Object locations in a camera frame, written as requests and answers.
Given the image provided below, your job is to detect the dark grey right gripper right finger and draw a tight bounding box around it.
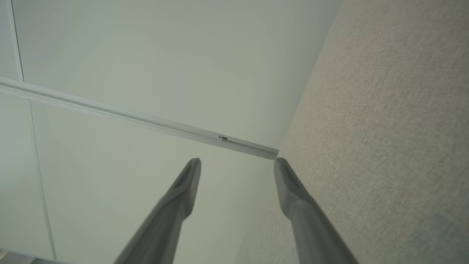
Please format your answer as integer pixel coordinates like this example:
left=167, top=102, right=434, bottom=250
left=273, top=157, right=359, bottom=264

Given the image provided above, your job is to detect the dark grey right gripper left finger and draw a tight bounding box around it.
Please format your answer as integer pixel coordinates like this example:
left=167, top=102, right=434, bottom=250
left=114, top=158, right=202, bottom=264

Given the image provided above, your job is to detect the grey metal partition post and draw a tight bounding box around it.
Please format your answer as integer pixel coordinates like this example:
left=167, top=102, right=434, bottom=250
left=0, top=75, right=280, bottom=160

